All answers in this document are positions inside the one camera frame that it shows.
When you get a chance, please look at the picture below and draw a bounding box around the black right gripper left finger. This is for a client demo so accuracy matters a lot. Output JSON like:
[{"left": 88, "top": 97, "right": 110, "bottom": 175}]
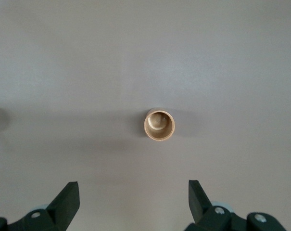
[{"left": 0, "top": 181, "right": 80, "bottom": 231}]

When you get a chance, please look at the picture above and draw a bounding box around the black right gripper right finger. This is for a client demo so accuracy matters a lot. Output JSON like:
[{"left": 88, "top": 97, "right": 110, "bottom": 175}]
[{"left": 183, "top": 179, "right": 288, "bottom": 231}]

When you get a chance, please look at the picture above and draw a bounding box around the brown wooden cup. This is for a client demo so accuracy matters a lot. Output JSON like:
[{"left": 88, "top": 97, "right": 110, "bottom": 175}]
[{"left": 143, "top": 108, "right": 176, "bottom": 141}]

